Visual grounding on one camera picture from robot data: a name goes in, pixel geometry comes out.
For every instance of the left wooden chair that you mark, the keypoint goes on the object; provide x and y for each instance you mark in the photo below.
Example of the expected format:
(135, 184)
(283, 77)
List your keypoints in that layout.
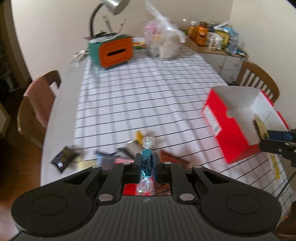
(27, 123)

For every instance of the grey silver snack packet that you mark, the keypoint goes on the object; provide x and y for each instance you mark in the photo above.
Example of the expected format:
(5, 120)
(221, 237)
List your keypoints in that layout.
(127, 149)

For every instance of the right wooden chair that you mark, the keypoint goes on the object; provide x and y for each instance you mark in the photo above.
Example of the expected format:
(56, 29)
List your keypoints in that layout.
(251, 75)

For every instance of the teal candy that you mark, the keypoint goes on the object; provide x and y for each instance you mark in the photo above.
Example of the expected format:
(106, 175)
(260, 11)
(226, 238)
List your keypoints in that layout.
(146, 171)

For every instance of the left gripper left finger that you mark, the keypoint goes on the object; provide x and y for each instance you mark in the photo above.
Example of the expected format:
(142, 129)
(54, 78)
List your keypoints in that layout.
(136, 167)

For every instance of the white side cabinet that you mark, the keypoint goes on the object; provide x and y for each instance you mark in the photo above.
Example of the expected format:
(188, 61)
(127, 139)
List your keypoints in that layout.
(227, 66)

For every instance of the cream snack packet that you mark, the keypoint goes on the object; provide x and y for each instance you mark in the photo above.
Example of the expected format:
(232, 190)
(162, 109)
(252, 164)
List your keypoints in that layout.
(81, 164)

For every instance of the wooden chair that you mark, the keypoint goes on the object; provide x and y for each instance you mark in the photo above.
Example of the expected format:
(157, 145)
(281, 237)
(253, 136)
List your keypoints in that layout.
(251, 75)
(27, 123)

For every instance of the red cardboard box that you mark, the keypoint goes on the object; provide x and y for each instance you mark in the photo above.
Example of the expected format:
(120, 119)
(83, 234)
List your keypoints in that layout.
(230, 112)

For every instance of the orange teal tissue box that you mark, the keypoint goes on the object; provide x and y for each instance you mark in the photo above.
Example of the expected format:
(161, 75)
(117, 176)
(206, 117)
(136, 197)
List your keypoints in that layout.
(110, 50)

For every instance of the clear plastic bag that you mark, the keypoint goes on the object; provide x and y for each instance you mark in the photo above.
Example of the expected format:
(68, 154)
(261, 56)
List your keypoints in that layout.
(163, 39)

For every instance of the red chip bag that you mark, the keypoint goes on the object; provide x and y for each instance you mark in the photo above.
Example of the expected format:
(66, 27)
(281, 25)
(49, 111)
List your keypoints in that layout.
(157, 189)

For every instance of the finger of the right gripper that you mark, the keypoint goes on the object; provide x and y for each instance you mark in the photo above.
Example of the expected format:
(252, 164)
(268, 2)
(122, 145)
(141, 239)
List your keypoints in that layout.
(281, 136)
(285, 149)

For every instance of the dark brown snack bag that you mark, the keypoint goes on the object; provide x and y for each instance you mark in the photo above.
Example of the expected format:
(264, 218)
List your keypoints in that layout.
(167, 157)

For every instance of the clear water bottle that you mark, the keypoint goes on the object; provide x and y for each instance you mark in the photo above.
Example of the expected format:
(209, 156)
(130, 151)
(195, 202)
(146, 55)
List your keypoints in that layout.
(233, 43)

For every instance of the yellow black snack packet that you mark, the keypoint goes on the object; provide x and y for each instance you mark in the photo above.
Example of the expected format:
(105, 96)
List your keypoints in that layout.
(260, 127)

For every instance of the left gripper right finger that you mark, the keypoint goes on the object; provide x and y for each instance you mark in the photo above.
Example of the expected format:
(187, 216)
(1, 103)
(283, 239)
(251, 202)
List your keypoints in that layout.
(156, 168)

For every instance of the checkered white tablecloth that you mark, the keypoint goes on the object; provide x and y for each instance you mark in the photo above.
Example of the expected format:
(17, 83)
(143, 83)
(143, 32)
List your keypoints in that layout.
(163, 99)

